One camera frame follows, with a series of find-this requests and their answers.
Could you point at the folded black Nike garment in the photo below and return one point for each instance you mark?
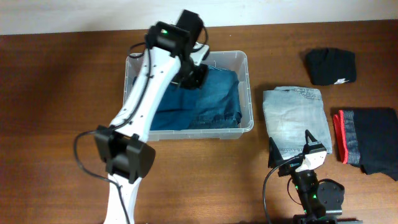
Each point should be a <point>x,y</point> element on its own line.
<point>331,66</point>

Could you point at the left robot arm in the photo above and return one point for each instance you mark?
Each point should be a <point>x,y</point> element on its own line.
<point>172,55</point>

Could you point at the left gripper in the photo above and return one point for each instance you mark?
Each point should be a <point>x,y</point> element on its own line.
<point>193,78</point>

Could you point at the clear plastic storage bin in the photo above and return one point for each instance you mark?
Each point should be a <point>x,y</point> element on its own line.
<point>242,93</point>

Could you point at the teal blue shirt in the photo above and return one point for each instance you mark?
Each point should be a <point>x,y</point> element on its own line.
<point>176,109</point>

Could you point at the dark blue jeans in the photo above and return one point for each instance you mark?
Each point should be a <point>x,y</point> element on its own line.
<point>218,105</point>

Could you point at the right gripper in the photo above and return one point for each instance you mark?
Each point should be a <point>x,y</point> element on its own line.
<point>274,157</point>

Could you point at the folded light blue jeans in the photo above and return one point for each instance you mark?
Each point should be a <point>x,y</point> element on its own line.
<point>291,110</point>

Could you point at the black garment with red trim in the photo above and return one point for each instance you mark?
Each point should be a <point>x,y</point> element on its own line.
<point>367,138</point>

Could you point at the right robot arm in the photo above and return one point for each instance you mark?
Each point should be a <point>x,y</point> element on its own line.
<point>321,200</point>

